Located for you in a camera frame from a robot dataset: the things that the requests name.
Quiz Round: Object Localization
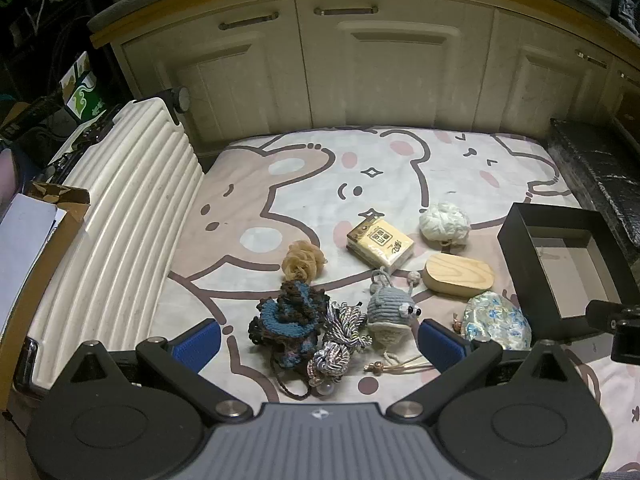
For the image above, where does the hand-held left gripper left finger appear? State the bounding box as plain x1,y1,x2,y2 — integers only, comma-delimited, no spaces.
47,319,252,424

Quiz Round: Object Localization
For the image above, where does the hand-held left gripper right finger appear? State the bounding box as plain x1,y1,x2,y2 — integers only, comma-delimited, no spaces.
389,319,593,424

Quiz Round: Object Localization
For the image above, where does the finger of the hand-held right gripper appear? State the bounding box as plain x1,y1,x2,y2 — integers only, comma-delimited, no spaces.
586,300,640,332

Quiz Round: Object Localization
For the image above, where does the floral fabric pouch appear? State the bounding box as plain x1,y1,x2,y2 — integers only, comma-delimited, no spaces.
452,292,532,352

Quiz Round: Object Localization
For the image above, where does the grey crochet toy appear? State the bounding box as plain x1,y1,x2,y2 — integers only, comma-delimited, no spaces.
364,268,432,377

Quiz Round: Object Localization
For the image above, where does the oval wooden box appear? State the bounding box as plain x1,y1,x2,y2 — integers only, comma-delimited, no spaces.
424,253,495,293

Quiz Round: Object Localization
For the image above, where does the twisted cord bundle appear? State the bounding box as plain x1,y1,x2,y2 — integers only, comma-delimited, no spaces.
306,301,373,397

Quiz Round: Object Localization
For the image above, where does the black box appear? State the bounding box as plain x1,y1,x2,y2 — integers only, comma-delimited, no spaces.
496,202,623,343

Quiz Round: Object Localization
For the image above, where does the yellow tissue pack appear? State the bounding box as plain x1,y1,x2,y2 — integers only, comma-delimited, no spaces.
346,208,416,269

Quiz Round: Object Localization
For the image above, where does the white yarn ball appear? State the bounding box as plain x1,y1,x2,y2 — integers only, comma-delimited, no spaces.
419,202,472,248

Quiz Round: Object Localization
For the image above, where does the blue brown crochet piece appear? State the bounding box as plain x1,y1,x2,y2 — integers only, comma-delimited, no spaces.
248,280,331,401

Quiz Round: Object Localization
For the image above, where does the black wrapped bundle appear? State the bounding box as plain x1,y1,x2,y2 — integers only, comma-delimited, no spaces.
549,117,640,251

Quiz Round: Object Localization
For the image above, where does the white ribbed suitcase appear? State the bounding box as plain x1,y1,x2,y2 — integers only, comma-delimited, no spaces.
12,87,206,396

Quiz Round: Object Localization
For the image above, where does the open cardboard box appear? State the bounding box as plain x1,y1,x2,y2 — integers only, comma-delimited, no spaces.
0,180,91,343

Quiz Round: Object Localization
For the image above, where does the printed bear blanket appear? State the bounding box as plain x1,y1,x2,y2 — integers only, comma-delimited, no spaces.
145,127,640,480

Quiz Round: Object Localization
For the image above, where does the white paper sheet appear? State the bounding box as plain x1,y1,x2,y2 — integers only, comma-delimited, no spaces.
0,192,66,321

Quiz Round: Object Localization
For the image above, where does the green patterned box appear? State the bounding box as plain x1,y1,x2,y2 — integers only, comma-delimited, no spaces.
60,51,108,121

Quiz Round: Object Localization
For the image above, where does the cream cabinet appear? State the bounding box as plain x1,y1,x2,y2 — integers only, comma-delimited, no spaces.
87,0,640,161

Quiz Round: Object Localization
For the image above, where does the dark patterned bag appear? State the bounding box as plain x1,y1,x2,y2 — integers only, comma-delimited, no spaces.
610,0,640,36

